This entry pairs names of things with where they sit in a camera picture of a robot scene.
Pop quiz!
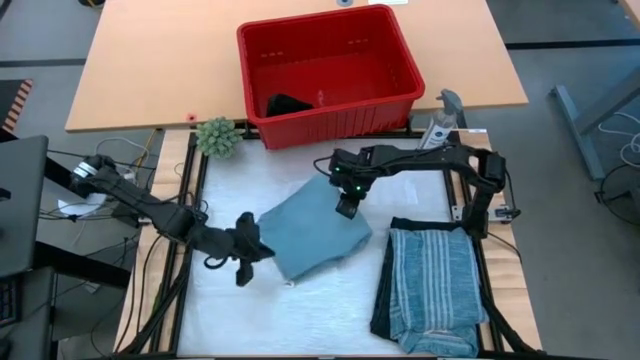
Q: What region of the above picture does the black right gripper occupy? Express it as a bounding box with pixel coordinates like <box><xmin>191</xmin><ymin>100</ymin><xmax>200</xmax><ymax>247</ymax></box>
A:
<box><xmin>327</xmin><ymin>147</ymin><xmax>377</xmax><ymax>221</ymax></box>

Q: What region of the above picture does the clear spray bottle grey trigger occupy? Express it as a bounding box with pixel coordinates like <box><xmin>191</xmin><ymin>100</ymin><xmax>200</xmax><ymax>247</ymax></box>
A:
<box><xmin>418</xmin><ymin>89</ymin><xmax>465</xmax><ymax>151</ymax></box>

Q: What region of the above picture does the silver metal bracket plate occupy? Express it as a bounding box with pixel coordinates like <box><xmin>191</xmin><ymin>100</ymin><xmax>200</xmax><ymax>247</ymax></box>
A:
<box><xmin>451</xmin><ymin>203</ymin><xmax>515</xmax><ymax>222</ymax></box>

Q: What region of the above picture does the grey desk leg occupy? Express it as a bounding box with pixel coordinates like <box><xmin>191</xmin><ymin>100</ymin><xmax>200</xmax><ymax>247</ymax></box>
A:
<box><xmin>548</xmin><ymin>64</ymin><xmax>640</xmax><ymax>181</ymax></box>

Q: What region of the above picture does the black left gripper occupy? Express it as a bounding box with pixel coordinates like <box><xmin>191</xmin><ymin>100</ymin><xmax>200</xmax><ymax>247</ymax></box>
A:
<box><xmin>218</xmin><ymin>211</ymin><xmax>277</xmax><ymax>288</ymax></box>

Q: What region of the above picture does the white round base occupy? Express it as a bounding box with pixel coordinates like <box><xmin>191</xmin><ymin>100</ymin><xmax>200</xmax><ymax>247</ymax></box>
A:
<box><xmin>56</xmin><ymin>197</ymin><xmax>109</xmax><ymax>218</ymax></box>

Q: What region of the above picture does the black aluminium table frame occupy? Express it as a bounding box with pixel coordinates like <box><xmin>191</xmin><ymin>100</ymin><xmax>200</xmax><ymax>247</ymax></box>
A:
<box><xmin>112</xmin><ymin>129</ymin><xmax>544</xmax><ymax>360</ymax></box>

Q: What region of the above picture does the dark grey monitor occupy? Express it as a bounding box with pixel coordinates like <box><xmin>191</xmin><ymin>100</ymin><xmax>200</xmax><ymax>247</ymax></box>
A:
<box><xmin>0</xmin><ymin>134</ymin><xmax>50</xmax><ymax>279</ymax></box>

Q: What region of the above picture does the small black garment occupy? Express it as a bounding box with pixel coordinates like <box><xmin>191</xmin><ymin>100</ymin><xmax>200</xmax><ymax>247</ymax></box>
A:
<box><xmin>265</xmin><ymin>93</ymin><xmax>317</xmax><ymax>119</ymax></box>

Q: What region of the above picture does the white floor cable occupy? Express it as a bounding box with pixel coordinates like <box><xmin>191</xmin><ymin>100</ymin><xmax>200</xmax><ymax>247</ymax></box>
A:
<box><xmin>596</xmin><ymin>110</ymin><xmax>640</xmax><ymax>169</ymax></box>

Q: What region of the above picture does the light blue denim garment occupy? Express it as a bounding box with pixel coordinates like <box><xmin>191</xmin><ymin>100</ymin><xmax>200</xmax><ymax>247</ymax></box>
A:
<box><xmin>257</xmin><ymin>174</ymin><xmax>374</xmax><ymax>284</ymax></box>

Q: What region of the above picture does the black monitor pole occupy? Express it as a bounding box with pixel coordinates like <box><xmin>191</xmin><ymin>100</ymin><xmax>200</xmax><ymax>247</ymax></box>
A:
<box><xmin>42</xmin><ymin>157</ymin><xmax>76</xmax><ymax>187</ymax></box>

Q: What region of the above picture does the red plastic laundry bin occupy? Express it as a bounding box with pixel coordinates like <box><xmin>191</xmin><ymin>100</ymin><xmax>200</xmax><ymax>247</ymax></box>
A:
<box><xmin>236</xmin><ymin>4</ymin><xmax>428</xmax><ymax>151</ymax></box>

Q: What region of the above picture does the black chair base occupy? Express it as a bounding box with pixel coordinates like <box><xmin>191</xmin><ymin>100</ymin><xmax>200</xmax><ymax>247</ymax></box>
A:
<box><xmin>593</xmin><ymin>163</ymin><xmax>640</xmax><ymax>231</ymax></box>

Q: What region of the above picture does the blue white striped shirt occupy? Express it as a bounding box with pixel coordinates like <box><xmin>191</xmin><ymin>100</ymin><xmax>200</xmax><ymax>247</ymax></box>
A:
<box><xmin>387</xmin><ymin>227</ymin><xmax>490</xmax><ymax>359</ymax></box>

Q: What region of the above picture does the light wooden desk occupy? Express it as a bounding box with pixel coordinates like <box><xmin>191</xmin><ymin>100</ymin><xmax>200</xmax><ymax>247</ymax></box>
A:
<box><xmin>64</xmin><ymin>0</ymin><xmax>530</xmax><ymax>134</ymax></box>

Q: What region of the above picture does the dark navy garment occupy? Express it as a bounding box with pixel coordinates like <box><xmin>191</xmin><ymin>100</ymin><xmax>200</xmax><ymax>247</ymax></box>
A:
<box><xmin>369</xmin><ymin>216</ymin><xmax>469</xmax><ymax>341</ymax></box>

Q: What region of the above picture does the white padded table mat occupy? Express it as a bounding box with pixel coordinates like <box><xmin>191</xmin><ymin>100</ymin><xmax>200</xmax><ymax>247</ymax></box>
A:
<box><xmin>177</xmin><ymin>137</ymin><xmax>476</xmax><ymax>357</ymax></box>

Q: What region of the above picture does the small potted green plant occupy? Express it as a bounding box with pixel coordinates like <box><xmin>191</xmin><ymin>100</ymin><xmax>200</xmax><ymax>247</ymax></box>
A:
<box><xmin>194</xmin><ymin>116</ymin><xmax>246</xmax><ymax>160</ymax></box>

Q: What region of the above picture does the yellow cord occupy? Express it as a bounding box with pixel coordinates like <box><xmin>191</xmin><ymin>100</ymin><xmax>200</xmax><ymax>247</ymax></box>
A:
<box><xmin>133</xmin><ymin>128</ymin><xmax>160</xmax><ymax>174</ymax></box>

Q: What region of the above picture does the black keyboard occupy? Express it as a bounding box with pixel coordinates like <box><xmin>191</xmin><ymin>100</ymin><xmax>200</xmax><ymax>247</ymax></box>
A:
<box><xmin>0</xmin><ymin>278</ymin><xmax>22</xmax><ymax>329</ymax></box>

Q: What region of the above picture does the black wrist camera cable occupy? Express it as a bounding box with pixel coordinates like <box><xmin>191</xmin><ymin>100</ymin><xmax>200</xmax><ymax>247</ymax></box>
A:
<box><xmin>203</xmin><ymin>254</ymin><xmax>232</xmax><ymax>271</ymax></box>
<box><xmin>313</xmin><ymin>155</ymin><xmax>334</xmax><ymax>177</ymax></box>

